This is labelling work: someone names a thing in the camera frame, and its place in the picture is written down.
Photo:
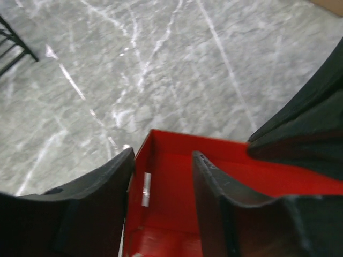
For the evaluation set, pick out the black wire rack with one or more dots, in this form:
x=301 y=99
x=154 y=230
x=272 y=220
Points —
x=13 y=48

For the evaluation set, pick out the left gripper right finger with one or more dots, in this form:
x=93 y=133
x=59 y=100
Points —
x=235 y=220

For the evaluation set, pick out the brown cardboard box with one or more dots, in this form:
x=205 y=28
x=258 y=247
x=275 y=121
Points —
x=335 y=6

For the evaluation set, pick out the red paper box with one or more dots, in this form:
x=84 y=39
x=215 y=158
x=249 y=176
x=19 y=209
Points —
x=162 y=217

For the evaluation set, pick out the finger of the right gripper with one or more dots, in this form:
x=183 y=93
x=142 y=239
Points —
x=322 y=84
x=313 y=140

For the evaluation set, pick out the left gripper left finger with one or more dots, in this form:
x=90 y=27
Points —
x=84 y=217

